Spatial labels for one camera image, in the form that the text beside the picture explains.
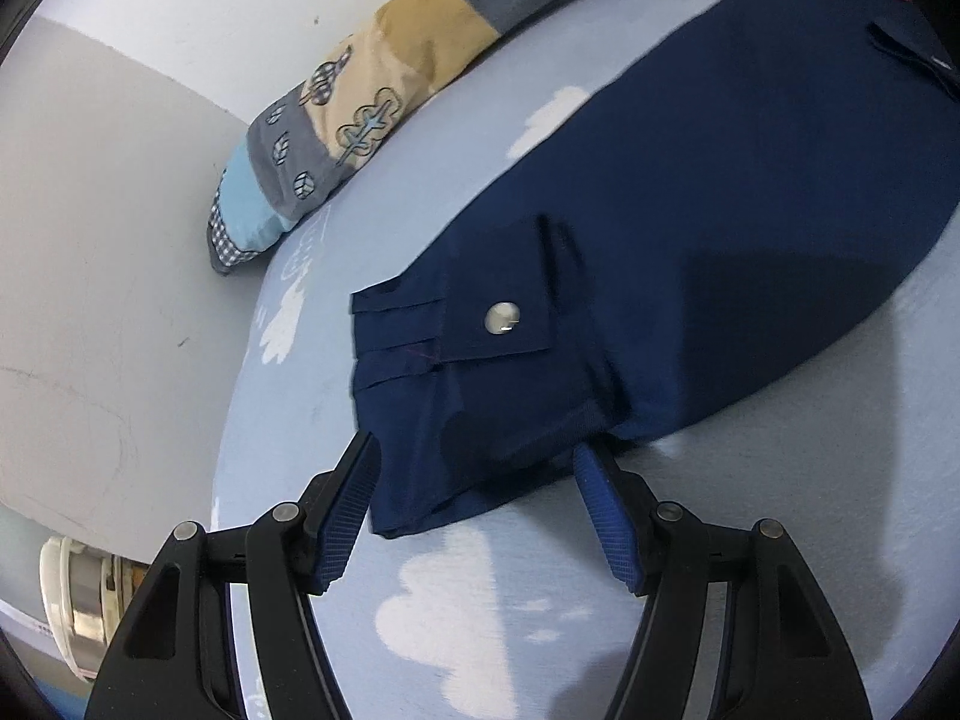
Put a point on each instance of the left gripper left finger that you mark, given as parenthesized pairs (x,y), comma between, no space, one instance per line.
(176,653)

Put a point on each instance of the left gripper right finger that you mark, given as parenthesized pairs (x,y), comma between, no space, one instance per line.
(783,653)

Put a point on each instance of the navy blue work jacket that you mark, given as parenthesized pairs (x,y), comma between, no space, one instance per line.
(739,199)

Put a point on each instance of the white appliance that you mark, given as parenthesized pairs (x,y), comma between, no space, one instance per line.
(86,592)

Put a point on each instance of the patchwork long pillow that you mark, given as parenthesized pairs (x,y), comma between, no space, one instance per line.
(306,144)

